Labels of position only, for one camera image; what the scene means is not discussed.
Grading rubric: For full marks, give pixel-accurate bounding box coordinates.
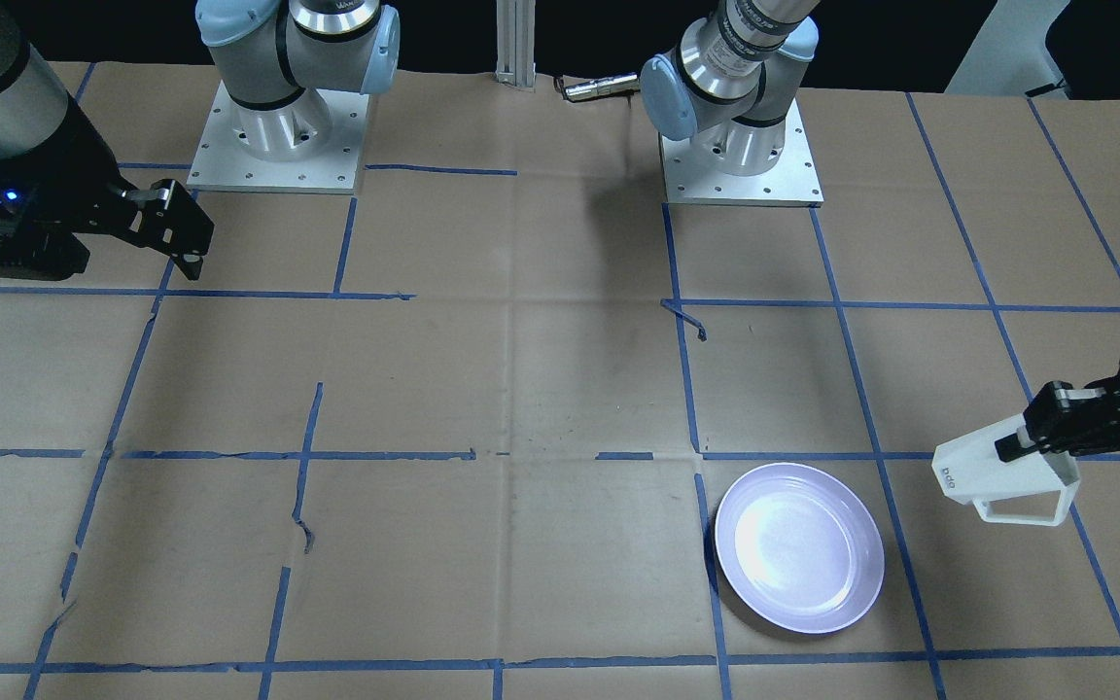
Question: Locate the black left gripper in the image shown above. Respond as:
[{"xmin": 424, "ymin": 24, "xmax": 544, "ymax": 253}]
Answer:
[{"xmin": 995, "ymin": 360, "xmax": 1120, "ymax": 464}]

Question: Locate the metal cable connector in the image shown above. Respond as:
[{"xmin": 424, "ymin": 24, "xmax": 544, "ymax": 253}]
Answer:
[{"xmin": 554, "ymin": 74, "xmax": 640, "ymax": 103}]

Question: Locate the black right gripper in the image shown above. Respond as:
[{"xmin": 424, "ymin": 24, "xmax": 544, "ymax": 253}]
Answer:
[{"xmin": 0, "ymin": 99, "xmax": 214, "ymax": 282}]

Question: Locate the white faceted cup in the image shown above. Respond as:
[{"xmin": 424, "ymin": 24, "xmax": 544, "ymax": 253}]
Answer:
[{"xmin": 930, "ymin": 416, "xmax": 1081, "ymax": 528}]

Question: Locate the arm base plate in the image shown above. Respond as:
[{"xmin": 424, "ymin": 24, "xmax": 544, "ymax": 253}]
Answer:
[
  {"xmin": 187, "ymin": 85, "xmax": 372, "ymax": 195},
  {"xmin": 657, "ymin": 102, "xmax": 825, "ymax": 208}
]

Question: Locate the aluminium frame post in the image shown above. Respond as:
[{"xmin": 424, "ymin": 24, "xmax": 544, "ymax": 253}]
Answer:
[{"xmin": 494, "ymin": 0, "xmax": 536, "ymax": 91}]

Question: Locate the brown paper table cover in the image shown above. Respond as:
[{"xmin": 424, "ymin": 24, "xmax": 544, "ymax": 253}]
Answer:
[{"xmin": 0, "ymin": 74, "xmax": 1120, "ymax": 699}]

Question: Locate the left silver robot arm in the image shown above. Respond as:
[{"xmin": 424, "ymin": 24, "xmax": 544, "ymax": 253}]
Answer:
[{"xmin": 641, "ymin": 1, "xmax": 1120, "ymax": 461}]

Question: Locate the lavender round plate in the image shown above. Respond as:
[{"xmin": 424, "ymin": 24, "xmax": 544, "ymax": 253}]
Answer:
[{"xmin": 712, "ymin": 461, "xmax": 886, "ymax": 635}]

